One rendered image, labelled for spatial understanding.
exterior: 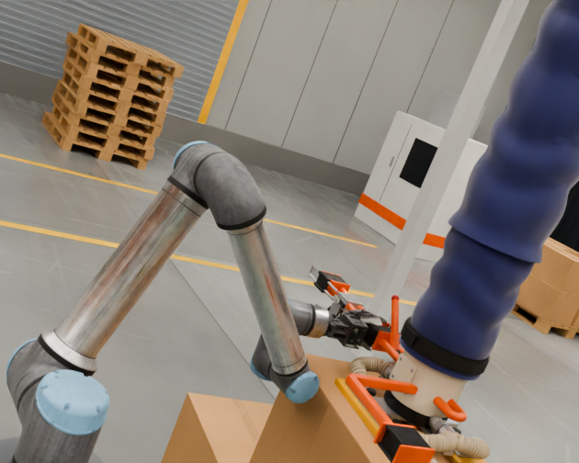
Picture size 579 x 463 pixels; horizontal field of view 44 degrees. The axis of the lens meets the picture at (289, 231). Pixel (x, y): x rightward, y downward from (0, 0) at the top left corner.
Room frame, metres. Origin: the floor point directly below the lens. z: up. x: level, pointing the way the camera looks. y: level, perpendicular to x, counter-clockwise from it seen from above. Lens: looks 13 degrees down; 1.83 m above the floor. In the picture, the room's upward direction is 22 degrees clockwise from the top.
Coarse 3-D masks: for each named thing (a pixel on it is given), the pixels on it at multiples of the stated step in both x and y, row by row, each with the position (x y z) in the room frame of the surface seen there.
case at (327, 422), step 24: (312, 360) 1.92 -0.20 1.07; (336, 360) 1.98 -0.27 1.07; (288, 408) 1.86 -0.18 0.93; (312, 408) 1.76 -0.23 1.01; (336, 408) 1.68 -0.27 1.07; (264, 432) 1.92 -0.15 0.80; (288, 432) 1.82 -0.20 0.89; (312, 432) 1.72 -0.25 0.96; (336, 432) 1.63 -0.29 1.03; (360, 432) 1.61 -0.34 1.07; (264, 456) 1.88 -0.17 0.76; (288, 456) 1.77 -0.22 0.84; (312, 456) 1.68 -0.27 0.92; (336, 456) 1.60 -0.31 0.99; (360, 456) 1.52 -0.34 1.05; (384, 456) 1.54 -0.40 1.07
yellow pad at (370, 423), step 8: (336, 384) 1.81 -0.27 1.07; (344, 384) 1.80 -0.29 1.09; (344, 392) 1.77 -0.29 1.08; (352, 392) 1.76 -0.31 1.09; (376, 392) 1.76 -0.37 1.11; (352, 400) 1.73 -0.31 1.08; (360, 408) 1.69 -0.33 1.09; (360, 416) 1.68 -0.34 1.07; (368, 416) 1.66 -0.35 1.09; (368, 424) 1.64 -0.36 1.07; (376, 424) 1.64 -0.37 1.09; (376, 432) 1.61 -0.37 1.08
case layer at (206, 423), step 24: (192, 408) 2.40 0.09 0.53; (216, 408) 2.45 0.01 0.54; (240, 408) 2.52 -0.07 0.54; (264, 408) 2.59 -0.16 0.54; (192, 432) 2.34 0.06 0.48; (216, 432) 2.29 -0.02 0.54; (240, 432) 2.35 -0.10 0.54; (168, 456) 2.44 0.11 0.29; (192, 456) 2.28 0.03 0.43; (216, 456) 2.14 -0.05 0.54; (240, 456) 2.20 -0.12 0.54
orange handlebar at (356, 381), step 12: (384, 348) 1.88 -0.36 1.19; (396, 360) 1.82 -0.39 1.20; (348, 384) 1.56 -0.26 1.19; (360, 384) 1.54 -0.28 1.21; (372, 384) 1.60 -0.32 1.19; (384, 384) 1.61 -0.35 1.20; (396, 384) 1.63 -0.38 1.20; (408, 384) 1.66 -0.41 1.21; (360, 396) 1.51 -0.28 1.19; (372, 408) 1.46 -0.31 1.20; (444, 408) 1.61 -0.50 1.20; (456, 408) 1.64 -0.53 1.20; (384, 420) 1.41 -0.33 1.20; (456, 420) 1.59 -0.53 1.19
